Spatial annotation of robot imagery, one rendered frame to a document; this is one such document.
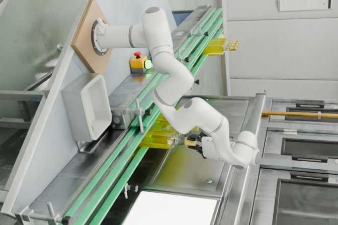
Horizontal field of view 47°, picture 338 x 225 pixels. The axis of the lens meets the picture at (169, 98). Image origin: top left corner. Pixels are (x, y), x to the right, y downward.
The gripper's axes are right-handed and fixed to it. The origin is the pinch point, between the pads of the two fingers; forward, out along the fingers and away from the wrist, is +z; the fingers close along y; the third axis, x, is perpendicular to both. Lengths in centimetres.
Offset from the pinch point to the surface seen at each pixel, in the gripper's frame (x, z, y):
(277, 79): -572, 158, -236
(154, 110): -8.2, 24.7, 6.3
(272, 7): -571, 167, -94
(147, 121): 1.3, 22.0, 6.4
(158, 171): 9.8, 13.3, -12.5
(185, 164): 0.9, 4.7, -12.5
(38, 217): 71, 8, 16
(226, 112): -55, 11, -16
